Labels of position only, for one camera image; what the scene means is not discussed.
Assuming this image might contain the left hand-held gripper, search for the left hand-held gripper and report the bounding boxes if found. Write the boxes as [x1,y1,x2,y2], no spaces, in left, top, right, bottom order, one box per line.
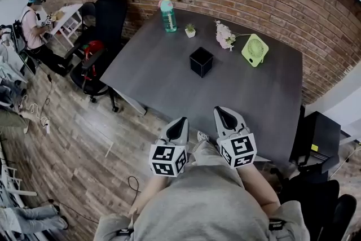
[148,117,190,178]

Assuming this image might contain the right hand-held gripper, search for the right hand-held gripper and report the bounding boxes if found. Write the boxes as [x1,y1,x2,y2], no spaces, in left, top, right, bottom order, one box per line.
[213,106,258,169]

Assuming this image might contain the black square pen holder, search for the black square pen holder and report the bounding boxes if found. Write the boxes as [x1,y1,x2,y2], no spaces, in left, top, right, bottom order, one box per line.
[189,46,214,78]

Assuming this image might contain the person's left forearm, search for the person's left forearm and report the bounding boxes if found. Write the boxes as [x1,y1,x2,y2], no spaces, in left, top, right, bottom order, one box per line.
[130,175,170,217]

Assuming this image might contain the person's right forearm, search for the person's right forearm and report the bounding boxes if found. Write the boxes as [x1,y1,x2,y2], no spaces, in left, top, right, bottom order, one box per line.
[236,163,281,209]

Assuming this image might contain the person's grey trousers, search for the person's grey trousers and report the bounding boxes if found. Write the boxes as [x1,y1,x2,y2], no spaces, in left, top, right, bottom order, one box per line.
[192,139,245,189]

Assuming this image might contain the white table leg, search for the white table leg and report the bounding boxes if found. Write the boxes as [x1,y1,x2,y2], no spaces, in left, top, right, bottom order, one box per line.
[110,86,148,116]

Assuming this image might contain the green desk fan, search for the green desk fan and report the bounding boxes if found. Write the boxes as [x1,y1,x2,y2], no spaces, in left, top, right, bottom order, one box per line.
[241,33,270,68]

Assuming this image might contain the person's grey shirt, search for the person's grey shirt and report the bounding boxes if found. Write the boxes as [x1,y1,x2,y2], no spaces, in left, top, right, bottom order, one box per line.
[93,165,311,241]

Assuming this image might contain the pink flower bouquet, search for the pink flower bouquet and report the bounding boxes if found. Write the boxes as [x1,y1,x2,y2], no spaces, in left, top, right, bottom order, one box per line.
[214,19,252,52]

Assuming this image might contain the black cabinet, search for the black cabinet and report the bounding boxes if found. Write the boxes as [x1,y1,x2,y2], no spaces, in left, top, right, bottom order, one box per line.
[289,111,342,182]

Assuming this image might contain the small potted plant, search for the small potted plant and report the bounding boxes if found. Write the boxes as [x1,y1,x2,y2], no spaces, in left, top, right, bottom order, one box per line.
[184,23,197,39]

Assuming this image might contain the green water bottle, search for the green water bottle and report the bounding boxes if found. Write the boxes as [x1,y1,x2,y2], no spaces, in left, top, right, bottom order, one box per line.
[160,0,178,34]

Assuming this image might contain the red bag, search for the red bag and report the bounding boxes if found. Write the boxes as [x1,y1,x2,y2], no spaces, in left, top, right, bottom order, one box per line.
[82,40,105,80]

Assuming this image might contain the black padded chair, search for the black padded chair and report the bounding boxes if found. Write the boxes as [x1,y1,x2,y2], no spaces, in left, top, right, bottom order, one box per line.
[278,176,358,241]

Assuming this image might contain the black office chair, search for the black office chair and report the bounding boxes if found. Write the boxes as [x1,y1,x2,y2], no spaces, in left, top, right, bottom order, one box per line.
[69,0,128,113]

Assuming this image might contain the white side table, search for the white side table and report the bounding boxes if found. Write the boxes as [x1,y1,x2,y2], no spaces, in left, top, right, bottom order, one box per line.
[42,3,84,49]

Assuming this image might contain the white rack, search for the white rack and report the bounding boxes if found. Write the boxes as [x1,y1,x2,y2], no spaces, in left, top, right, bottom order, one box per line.
[0,143,38,199]

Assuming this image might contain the black floor cable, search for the black floor cable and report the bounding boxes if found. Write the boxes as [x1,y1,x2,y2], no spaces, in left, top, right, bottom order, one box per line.
[127,176,142,196]

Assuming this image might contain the white power strip cable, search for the white power strip cable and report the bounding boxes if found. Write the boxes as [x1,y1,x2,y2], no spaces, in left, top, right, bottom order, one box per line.
[18,94,52,135]

